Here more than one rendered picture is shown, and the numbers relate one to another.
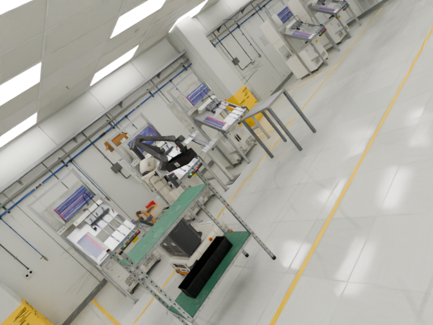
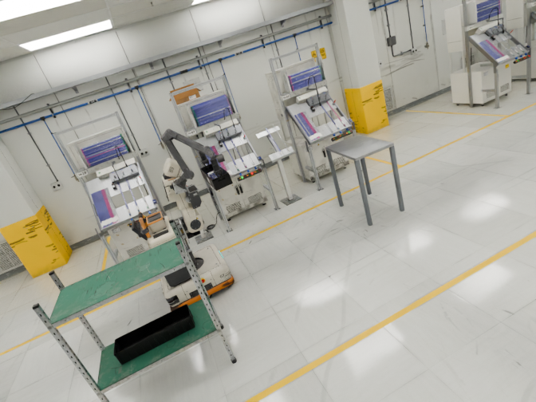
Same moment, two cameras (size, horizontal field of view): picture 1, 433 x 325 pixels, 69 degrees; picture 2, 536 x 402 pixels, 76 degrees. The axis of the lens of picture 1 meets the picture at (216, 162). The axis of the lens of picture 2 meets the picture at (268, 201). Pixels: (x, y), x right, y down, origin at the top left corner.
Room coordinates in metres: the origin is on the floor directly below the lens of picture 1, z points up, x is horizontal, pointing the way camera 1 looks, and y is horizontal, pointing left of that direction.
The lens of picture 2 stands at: (0.88, -1.00, 1.99)
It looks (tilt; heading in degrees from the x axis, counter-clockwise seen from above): 22 degrees down; 17
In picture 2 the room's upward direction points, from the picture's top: 19 degrees counter-clockwise
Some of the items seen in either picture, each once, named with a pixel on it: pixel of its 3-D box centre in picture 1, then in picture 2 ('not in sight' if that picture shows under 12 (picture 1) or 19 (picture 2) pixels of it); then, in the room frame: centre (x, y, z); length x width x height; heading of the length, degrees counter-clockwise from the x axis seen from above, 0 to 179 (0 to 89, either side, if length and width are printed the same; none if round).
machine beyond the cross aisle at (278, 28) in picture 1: (292, 39); (478, 47); (8.03, -3.50, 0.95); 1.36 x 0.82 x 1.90; 31
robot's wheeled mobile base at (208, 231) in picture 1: (200, 247); (195, 275); (3.60, 0.82, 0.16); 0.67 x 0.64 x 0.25; 122
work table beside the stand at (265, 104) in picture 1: (277, 125); (363, 178); (4.63, -1.06, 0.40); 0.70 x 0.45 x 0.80; 26
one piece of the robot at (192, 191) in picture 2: (168, 180); (191, 194); (3.75, 0.58, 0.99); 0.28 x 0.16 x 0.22; 32
